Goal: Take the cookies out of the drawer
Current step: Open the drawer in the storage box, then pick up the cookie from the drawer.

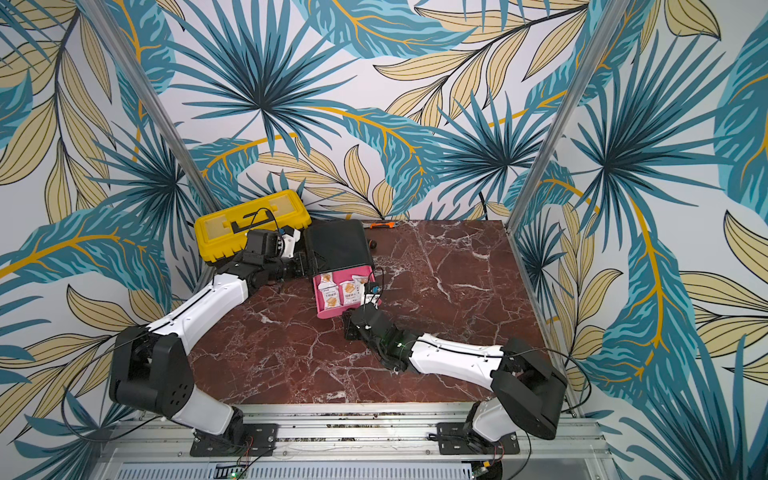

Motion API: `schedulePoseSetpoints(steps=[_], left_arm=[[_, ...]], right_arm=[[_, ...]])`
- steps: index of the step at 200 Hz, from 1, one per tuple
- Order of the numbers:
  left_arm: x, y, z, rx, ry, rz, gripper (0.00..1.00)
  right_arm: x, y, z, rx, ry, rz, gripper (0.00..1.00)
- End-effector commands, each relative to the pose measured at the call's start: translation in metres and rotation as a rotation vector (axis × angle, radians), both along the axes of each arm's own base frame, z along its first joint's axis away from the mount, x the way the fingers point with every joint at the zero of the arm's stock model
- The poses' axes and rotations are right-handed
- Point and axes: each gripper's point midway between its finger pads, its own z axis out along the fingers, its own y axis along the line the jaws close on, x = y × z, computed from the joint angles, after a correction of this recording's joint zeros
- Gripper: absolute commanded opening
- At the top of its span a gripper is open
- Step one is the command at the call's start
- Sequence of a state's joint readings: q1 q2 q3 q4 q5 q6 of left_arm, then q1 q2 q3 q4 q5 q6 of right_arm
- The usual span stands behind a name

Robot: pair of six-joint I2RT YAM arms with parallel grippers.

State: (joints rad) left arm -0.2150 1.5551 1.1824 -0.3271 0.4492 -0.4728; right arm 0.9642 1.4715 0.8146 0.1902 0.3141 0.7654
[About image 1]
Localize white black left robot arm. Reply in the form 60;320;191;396
108;251;309;456

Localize pink top drawer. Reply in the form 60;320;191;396
312;265;375;319

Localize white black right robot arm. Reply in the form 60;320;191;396
343;304;567;443

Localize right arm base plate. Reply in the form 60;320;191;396
427;422;520;456

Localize white cookie packet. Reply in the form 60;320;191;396
340;279;363;306
352;275;379;305
318;273;341;310

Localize orange handled adjustable wrench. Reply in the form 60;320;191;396
364;221;399;229

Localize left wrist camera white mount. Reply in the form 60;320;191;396
244;227;301;259

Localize aluminium corner post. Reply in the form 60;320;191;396
506;0;629;239
81;0;221;214

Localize aluminium left corner post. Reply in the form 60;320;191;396
81;0;221;214

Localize black drawer cabinet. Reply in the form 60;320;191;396
302;220;374;276

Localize yellow black toolbox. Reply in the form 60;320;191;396
194;190;311;266

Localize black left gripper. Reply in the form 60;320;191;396
265;248;330;283

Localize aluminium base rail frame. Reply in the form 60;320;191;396
88;403;619;479

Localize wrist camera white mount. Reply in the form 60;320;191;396
361;281;382;305
244;227;301;259

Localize aluminium right corner post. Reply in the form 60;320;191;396
506;0;629;239

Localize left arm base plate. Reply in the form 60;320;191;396
190;423;278;457

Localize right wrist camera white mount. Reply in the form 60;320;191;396
361;281;382;305

